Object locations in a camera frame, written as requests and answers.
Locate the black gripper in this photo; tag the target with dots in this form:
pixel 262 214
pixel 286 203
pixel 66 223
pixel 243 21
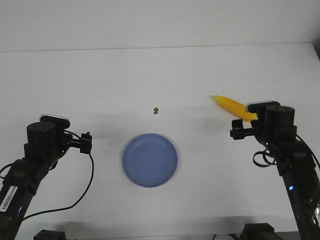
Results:
pixel 274 123
pixel 50 140

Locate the yellow corn cob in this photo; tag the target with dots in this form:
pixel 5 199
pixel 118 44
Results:
pixel 235 108

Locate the blue round plate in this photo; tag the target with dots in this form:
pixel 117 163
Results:
pixel 149 160

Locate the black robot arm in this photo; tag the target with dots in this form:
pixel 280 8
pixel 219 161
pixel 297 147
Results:
pixel 19 186
pixel 296 164

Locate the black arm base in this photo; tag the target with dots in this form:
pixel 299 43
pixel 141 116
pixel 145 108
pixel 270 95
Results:
pixel 50 235
pixel 258 231

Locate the small brown table mark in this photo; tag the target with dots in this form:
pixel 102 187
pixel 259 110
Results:
pixel 156 110

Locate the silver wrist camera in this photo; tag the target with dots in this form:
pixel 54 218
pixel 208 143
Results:
pixel 56 118
pixel 255 107

